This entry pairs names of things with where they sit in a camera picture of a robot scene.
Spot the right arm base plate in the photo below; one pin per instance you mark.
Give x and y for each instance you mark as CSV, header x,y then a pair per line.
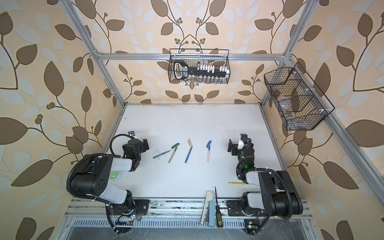
x,y
236,208

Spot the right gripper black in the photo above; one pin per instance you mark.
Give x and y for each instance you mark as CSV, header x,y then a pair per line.
x,y
234,147

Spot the beige blue utility tool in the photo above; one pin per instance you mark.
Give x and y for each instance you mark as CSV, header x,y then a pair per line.
x,y
209,211

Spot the green pen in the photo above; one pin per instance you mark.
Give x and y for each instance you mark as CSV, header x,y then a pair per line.
x,y
161,154

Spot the back wire basket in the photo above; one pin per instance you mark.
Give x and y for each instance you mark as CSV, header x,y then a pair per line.
x,y
217,57

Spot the black screwdriver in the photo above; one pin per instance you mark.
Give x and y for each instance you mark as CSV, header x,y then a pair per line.
x,y
219,218

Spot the blue pen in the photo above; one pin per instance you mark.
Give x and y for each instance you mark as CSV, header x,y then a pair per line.
x,y
188,155

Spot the right wire basket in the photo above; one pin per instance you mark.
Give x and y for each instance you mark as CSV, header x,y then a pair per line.
x,y
300,102

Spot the black socket set rail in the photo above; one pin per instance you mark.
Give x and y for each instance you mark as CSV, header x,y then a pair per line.
x,y
181,70

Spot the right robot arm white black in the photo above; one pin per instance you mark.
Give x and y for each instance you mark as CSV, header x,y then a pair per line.
x,y
277,195

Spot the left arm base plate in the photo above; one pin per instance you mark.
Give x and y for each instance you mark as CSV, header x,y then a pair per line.
x,y
134,207

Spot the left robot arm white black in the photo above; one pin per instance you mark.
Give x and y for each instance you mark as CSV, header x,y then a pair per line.
x,y
90,179

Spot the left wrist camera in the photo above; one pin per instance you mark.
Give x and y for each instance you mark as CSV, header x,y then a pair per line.
x,y
132,134

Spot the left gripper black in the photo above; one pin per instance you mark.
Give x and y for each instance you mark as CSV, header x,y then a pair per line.
x,y
142,145

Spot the aluminium front rail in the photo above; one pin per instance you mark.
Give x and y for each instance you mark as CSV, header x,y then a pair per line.
x,y
159,213

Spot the wire basket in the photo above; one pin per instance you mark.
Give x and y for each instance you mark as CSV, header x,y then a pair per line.
x,y
217,57
300,102

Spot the pink pen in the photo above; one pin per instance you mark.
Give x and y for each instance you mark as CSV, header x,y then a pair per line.
x,y
208,154

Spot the beige pen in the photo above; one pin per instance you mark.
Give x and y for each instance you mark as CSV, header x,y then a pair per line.
x,y
173,154

